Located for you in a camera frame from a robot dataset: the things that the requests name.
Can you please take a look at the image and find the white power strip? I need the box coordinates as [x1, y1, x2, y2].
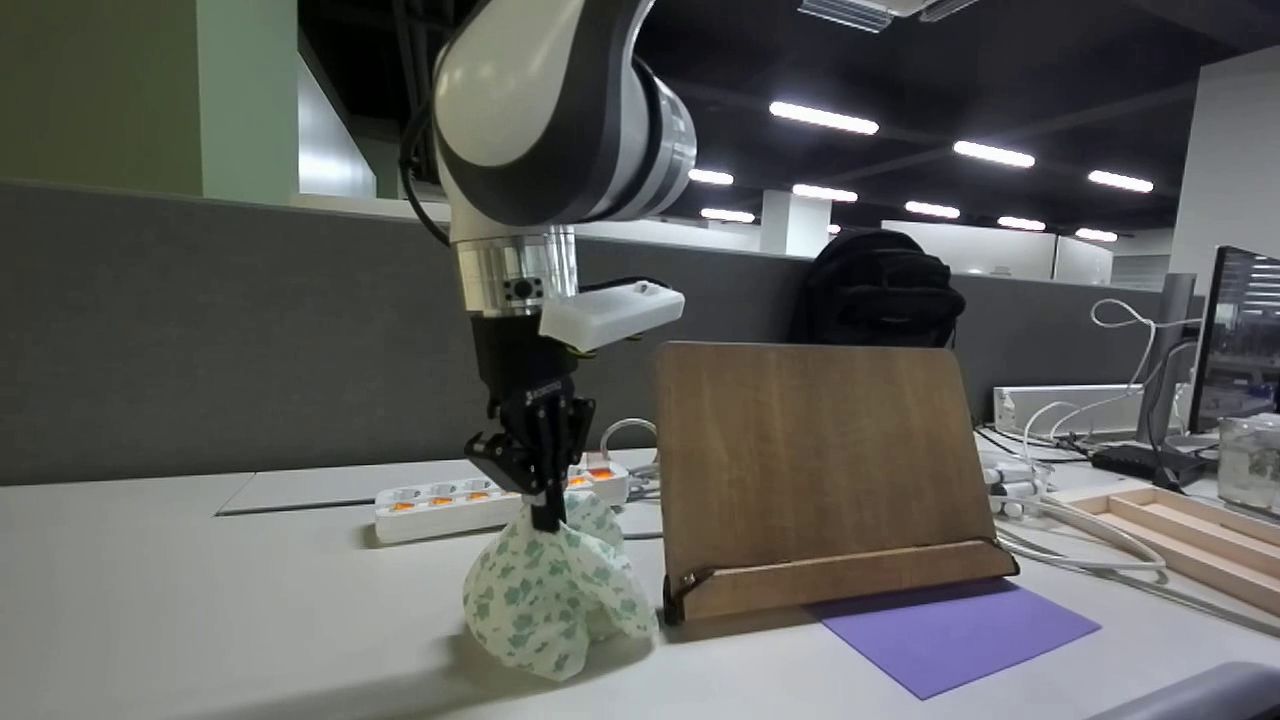
[373, 462, 632, 546]

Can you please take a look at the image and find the white box device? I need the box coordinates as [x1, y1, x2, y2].
[993, 383, 1139, 439]

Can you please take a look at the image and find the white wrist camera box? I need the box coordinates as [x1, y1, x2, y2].
[540, 281, 686, 354]

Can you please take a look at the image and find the white green patterned cloth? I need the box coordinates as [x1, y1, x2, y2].
[465, 498, 655, 679]

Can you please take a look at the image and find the purple paper sheet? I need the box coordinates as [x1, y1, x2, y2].
[817, 583, 1096, 700]

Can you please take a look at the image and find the clear plastic container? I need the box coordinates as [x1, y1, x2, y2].
[1216, 414, 1280, 518]

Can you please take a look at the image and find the wooden book stand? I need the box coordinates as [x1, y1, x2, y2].
[655, 340, 1017, 631]

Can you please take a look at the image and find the wooden tray frame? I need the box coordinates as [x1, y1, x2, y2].
[1073, 489, 1280, 618]

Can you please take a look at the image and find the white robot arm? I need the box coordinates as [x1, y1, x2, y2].
[400, 0, 698, 534]

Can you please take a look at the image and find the computer monitor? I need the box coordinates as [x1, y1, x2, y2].
[1187, 245, 1280, 434]

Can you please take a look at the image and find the grey partition wall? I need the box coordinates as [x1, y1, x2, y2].
[0, 184, 1160, 485]

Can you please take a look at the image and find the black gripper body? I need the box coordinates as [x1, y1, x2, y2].
[474, 318, 590, 439]

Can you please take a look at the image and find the black backpack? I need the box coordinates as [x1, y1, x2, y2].
[787, 232, 964, 347]

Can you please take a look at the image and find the white power cable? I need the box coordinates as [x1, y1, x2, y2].
[592, 414, 666, 546]

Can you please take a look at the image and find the grey monitor stand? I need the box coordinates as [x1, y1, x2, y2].
[1089, 271, 1199, 493]

